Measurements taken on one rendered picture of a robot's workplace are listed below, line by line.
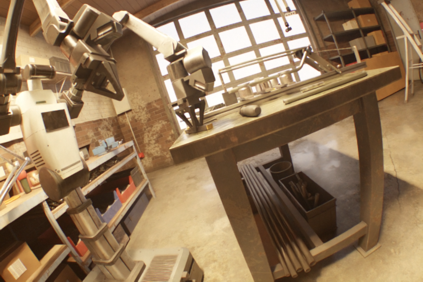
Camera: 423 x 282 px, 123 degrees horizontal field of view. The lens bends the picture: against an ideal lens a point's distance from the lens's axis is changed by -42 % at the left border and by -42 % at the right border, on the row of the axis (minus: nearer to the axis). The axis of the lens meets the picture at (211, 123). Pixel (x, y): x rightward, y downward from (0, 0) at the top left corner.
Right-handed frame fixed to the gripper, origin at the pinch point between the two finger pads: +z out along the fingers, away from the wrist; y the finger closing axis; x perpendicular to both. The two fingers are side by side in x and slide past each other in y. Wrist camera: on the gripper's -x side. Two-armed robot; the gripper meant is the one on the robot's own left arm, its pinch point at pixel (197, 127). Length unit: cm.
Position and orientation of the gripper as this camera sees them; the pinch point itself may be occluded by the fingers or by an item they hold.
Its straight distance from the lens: 57.1
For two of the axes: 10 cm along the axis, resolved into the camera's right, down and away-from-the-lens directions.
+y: 6.2, -3.0, 7.2
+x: -7.1, 1.7, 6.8
